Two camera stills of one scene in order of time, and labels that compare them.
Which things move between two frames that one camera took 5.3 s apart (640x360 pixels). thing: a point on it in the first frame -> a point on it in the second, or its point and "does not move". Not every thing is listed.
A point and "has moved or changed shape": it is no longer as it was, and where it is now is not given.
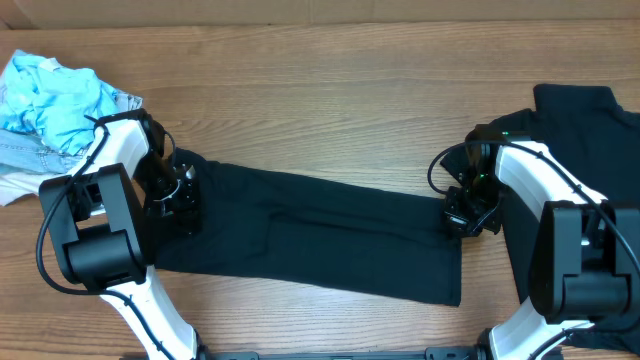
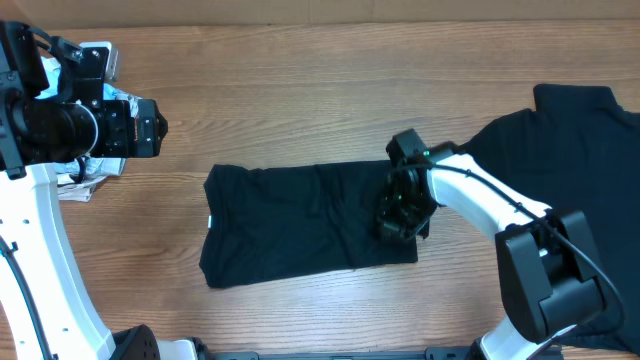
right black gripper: [465, 215] -> [396, 220]
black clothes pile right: [587, 130] does not move
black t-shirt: [315, 233] has moved or changed shape
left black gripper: [186, 198] -> [133, 129]
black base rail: [446, 353] does not move
